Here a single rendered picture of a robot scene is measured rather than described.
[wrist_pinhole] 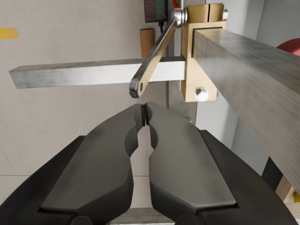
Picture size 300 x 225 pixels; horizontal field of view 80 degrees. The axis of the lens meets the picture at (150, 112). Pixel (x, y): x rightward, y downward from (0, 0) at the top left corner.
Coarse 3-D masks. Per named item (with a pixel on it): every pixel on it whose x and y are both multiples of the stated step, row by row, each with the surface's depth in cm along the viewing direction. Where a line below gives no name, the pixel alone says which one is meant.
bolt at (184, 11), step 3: (174, 0) 33; (174, 3) 33; (174, 6) 33; (177, 6) 29; (183, 9) 25; (186, 9) 24; (171, 12) 24; (183, 12) 24; (186, 12) 24; (171, 15) 24; (183, 15) 24; (186, 15) 24; (171, 18) 25; (183, 18) 24; (186, 18) 24; (183, 21) 24; (186, 21) 24; (183, 24) 25; (183, 27) 26
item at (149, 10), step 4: (148, 0) 36; (152, 0) 36; (148, 4) 37; (152, 4) 37; (148, 8) 37; (152, 8) 37; (148, 12) 37; (152, 12) 37; (148, 16) 38; (152, 16) 38; (148, 20) 38
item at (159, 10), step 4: (156, 0) 36; (160, 0) 36; (156, 4) 37; (160, 4) 36; (156, 8) 37; (160, 8) 37; (156, 12) 37; (160, 12) 37; (156, 16) 38; (160, 16) 38
